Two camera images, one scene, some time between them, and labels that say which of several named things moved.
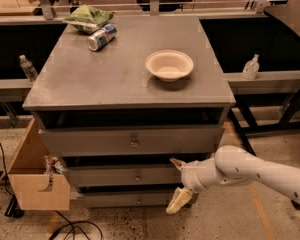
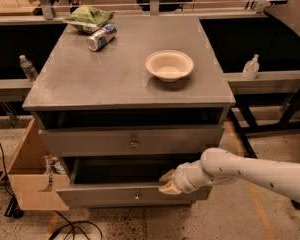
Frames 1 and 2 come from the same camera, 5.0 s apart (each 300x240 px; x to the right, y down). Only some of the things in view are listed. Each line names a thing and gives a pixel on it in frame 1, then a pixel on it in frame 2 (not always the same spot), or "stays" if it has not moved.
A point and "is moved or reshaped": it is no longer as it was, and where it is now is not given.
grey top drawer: (131, 141) stays
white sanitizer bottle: (251, 68) stays
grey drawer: (160, 175) is moved or reshaped
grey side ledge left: (9, 90) stays
